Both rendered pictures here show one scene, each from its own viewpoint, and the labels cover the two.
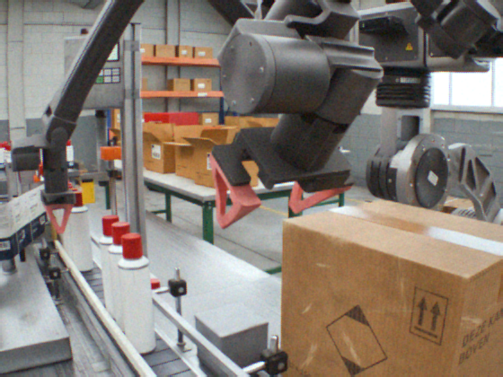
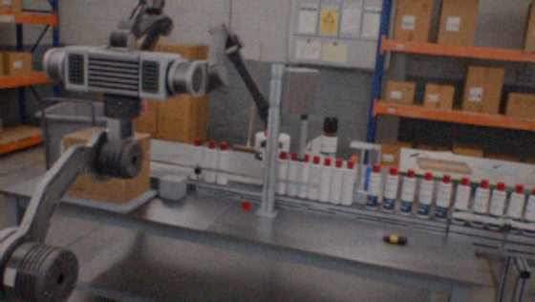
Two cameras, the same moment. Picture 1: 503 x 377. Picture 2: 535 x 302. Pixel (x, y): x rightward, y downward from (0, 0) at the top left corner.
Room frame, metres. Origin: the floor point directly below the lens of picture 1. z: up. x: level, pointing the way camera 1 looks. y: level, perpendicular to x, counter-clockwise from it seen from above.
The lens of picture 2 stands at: (2.73, -1.09, 1.64)
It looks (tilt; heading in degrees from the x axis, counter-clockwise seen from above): 14 degrees down; 140
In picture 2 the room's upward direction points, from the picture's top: 4 degrees clockwise
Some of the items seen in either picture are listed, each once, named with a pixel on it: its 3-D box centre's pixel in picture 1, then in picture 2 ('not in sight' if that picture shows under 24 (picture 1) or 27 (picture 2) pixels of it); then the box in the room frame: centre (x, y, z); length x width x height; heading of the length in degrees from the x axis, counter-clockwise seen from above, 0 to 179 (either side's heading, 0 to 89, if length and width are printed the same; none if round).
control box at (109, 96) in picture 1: (100, 73); (294, 91); (1.11, 0.40, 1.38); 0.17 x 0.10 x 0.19; 89
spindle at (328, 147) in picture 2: not in sight; (329, 140); (0.78, 1.00, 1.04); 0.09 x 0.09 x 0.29
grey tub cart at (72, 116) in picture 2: not in sight; (83, 143); (-1.84, 0.50, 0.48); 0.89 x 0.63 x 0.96; 144
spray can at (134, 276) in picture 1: (136, 294); (196, 159); (0.66, 0.20, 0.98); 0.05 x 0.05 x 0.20
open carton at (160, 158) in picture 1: (166, 147); not in sight; (3.52, 0.71, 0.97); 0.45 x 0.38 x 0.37; 128
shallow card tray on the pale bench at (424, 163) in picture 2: not in sight; (443, 165); (0.93, 1.98, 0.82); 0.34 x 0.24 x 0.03; 41
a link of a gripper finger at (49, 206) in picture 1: (57, 212); not in sight; (0.93, 0.45, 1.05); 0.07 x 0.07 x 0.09; 35
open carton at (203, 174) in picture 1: (227, 156); not in sight; (2.84, 0.17, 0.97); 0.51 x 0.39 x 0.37; 131
